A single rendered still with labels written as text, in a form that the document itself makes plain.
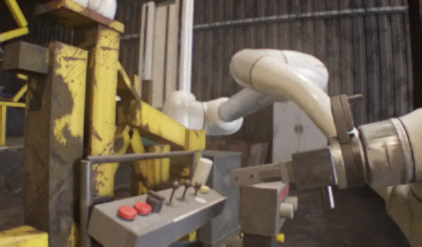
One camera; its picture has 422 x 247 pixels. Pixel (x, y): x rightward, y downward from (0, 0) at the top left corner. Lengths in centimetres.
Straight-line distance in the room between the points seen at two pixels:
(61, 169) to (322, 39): 609
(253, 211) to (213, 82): 598
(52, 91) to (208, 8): 686
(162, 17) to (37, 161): 147
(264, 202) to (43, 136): 51
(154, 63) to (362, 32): 516
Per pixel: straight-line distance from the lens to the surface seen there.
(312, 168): 38
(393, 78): 625
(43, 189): 44
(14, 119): 878
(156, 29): 181
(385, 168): 40
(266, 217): 74
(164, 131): 64
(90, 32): 51
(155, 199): 46
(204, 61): 683
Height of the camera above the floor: 99
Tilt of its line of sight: 3 degrees up
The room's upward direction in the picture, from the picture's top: 1 degrees clockwise
